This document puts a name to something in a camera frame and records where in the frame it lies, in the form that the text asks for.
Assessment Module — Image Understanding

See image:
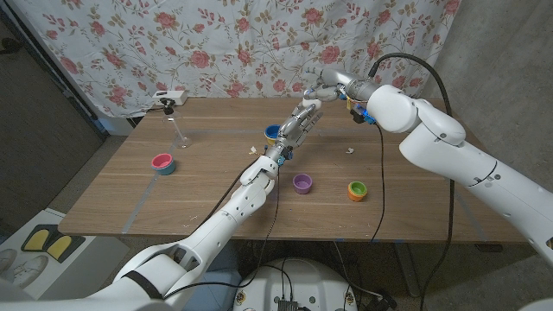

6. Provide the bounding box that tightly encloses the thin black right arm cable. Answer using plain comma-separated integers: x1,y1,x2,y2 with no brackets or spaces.
371,123,387,243

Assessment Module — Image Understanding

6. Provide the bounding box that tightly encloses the white sneaker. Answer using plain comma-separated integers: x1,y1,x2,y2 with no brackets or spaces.
0,248,19,274
8,254,49,295

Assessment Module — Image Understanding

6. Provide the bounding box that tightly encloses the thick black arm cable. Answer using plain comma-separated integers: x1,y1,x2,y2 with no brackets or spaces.
369,52,455,311
207,159,260,226

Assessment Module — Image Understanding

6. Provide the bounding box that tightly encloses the grey table leg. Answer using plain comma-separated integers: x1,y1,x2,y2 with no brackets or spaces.
392,242,423,298

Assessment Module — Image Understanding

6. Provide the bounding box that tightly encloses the white floor mat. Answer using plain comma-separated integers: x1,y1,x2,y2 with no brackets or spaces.
0,207,130,302

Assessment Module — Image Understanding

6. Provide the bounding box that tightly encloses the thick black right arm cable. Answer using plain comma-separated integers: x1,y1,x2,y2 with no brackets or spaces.
369,52,455,311

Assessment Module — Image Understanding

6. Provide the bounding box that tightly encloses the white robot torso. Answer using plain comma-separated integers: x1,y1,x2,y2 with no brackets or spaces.
232,257,359,311

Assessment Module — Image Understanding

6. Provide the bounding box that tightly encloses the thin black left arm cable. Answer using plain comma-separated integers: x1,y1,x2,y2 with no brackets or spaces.
163,170,282,300

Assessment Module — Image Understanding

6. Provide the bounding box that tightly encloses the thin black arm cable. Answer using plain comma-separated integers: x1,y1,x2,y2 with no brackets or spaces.
163,170,282,300
371,123,387,243

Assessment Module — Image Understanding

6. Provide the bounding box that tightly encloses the white power strip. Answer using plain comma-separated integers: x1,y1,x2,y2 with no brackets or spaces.
151,89,188,107

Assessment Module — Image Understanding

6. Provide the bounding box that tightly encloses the teal plastic cup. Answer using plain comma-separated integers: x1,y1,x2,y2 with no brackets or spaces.
153,160,177,176

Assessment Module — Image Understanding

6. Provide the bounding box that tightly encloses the black slipper yellow insole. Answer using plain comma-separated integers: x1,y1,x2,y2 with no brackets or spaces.
45,232,86,263
21,224,56,252

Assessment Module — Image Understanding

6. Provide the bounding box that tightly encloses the pink plastic cup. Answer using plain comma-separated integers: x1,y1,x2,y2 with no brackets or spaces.
150,153,174,170

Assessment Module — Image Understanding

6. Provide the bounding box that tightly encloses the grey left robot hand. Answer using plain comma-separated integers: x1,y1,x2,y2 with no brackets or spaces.
263,103,325,165

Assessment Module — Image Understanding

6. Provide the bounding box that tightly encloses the floral print backdrop cloth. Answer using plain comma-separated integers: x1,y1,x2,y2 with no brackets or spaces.
8,0,461,118

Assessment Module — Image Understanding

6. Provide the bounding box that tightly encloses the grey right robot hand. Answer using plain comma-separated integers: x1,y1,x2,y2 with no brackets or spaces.
303,67,381,105

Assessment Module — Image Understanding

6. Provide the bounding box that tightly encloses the black torso cable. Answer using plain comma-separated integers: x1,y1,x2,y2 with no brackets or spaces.
258,257,296,301

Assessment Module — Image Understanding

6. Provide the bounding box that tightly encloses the purple plastic cup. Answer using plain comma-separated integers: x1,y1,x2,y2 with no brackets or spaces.
292,173,314,195

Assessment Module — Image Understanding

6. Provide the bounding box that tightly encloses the black power adapter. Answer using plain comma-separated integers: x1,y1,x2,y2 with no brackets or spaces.
366,293,398,311

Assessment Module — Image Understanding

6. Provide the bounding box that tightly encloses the white floor cable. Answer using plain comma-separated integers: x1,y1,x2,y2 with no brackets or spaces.
332,241,385,300

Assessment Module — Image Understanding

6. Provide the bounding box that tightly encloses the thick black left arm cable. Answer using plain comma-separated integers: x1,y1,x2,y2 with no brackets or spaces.
207,159,260,226

